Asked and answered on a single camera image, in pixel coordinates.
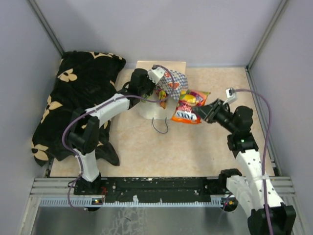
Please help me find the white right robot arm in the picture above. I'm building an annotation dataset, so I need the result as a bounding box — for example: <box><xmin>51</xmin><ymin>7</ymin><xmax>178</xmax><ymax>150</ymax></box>
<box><xmin>192</xmin><ymin>99</ymin><xmax>296</xmax><ymax>235</ymax></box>

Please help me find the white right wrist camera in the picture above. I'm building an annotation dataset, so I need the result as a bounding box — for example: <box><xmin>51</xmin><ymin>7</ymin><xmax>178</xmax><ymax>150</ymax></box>
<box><xmin>224</xmin><ymin>88</ymin><xmax>237</xmax><ymax>104</ymax></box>

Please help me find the orange Fox's candy packet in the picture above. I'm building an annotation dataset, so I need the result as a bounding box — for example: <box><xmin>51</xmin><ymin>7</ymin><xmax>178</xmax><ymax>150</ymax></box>
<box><xmin>171</xmin><ymin>89</ymin><xmax>211</xmax><ymax>124</ymax></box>

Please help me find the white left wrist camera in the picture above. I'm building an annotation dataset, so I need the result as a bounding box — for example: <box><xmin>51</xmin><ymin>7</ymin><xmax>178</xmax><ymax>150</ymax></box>
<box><xmin>148</xmin><ymin>65</ymin><xmax>165</xmax><ymax>84</ymax></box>

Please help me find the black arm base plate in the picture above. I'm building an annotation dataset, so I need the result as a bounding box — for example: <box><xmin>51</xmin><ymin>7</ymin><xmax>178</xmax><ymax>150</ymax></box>
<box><xmin>74</xmin><ymin>177</ymin><xmax>229</xmax><ymax>203</ymax></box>

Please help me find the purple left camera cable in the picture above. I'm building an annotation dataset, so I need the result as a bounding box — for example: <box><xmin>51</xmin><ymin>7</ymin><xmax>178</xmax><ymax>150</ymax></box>
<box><xmin>63</xmin><ymin>64</ymin><xmax>175</xmax><ymax>213</ymax></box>

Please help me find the orange striped snack packet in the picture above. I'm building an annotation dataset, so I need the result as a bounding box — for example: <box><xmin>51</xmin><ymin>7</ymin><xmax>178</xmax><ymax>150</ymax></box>
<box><xmin>155</xmin><ymin>87</ymin><xmax>167</xmax><ymax>109</ymax></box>

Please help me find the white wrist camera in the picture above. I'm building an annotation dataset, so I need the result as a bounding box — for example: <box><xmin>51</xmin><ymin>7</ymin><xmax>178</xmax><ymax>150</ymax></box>
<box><xmin>148</xmin><ymin>65</ymin><xmax>165</xmax><ymax>84</ymax></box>
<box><xmin>224</xmin><ymin>88</ymin><xmax>237</xmax><ymax>104</ymax></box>

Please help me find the aluminium corner post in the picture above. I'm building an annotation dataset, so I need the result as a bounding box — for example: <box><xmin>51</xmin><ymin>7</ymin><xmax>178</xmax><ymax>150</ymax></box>
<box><xmin>246</xmin><ymin>0</ymin><xmax>289</xmax><ymax>71</ymax></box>
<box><xmin>27</xmin><ymin>0</ymin><xmax>65</xmax><ymax>70</ymax></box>

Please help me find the left aluminium corner post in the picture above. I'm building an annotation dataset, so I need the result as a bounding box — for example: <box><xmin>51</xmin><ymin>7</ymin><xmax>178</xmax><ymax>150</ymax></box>
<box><xmin>27</xmin><ymin>0</ymin><xmax>65</xmax><ymax>70</ymax></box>

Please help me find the right aluminium corner post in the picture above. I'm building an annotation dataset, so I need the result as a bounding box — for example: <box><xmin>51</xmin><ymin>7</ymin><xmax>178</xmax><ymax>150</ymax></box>
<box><xmin>246</xmin><ymin>0</ymin><xmax>289</xmax><ymax>71</ymax></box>

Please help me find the aluminium frame rail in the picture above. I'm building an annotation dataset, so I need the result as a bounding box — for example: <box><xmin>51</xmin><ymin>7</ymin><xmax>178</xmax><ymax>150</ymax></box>
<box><xmin>29</xmin><ymin>177</ymin><xmax>296</xmax><ymax>196</ymax></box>

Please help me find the blue checkered paper bag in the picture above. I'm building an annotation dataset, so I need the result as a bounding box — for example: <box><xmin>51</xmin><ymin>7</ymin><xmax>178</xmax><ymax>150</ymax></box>
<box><xmin>136</xmin><ymin>61</ymin><xmax>188</xmax><ymax>134</ymax></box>

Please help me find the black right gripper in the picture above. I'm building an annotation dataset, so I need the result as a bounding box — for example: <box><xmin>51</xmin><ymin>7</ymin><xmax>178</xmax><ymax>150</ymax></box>
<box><xmin>192</xmin><ymin>98</ymin><xmax>237</xmax><ymax>133</ymax></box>

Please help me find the white slotted cable duct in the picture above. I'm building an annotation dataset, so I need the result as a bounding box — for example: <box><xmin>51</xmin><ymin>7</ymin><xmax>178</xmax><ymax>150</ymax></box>
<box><xmin>39</xmin><ymin>195</ymin><xmax>238</xmax><ymax>208</ymax></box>

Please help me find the black floral plush blanket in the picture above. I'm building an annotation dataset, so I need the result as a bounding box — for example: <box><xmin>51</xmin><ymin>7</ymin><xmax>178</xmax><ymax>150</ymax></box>
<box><xmin>31</xmin><ymin>51</ymin><xmax>126</xmax><ymax>166</ymax></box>

